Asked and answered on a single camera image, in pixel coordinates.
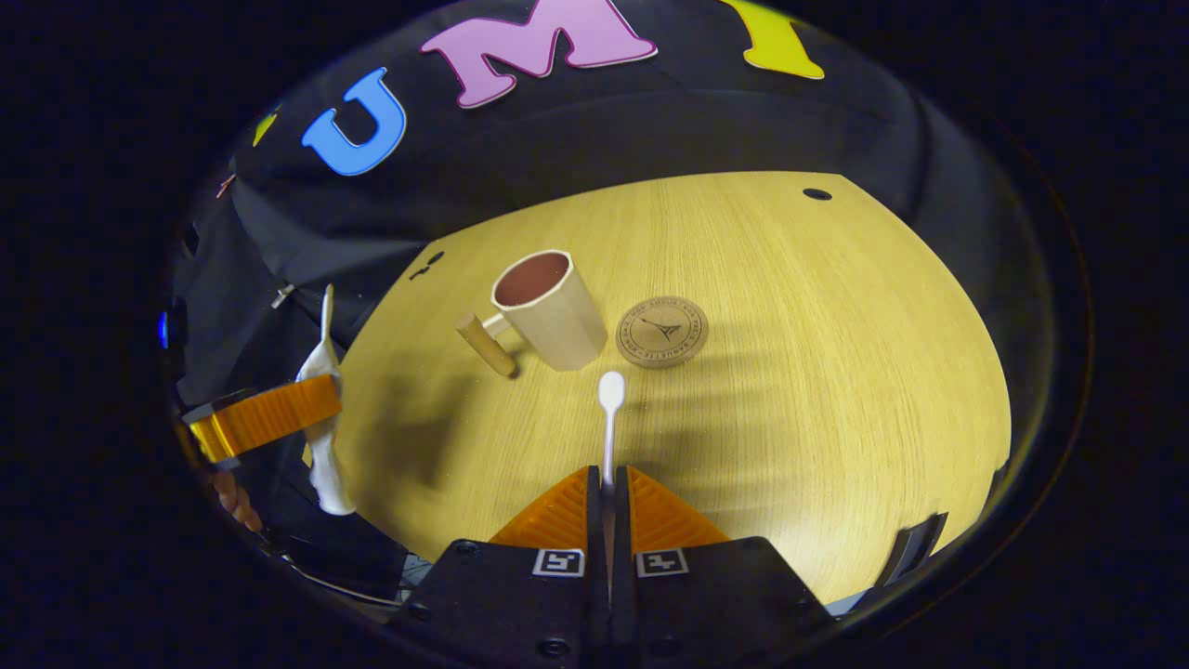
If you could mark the wooden desktop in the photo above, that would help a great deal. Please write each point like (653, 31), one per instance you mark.
(790, 390)

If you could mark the round wooden coaster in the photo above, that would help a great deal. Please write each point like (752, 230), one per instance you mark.
(661, 332)

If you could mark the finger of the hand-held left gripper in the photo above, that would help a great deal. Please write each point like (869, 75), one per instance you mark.
(279, 409)

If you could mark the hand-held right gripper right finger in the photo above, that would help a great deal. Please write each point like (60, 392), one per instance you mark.
(622, 557)

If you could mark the copper cloth clip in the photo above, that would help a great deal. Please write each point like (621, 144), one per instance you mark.
(226, 185)

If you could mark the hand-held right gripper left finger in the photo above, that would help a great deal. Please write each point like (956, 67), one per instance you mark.
(596, 548)

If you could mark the white cloth clip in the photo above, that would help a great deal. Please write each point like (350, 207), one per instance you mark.
(281, 295)

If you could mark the black desk edge bracket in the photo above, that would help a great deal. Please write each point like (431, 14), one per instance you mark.
(915, 548)

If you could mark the white toothpaste tube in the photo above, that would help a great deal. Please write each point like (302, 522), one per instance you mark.
(325, 465)

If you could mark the black backdrop cloth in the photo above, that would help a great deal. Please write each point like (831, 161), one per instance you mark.
(576, 130)

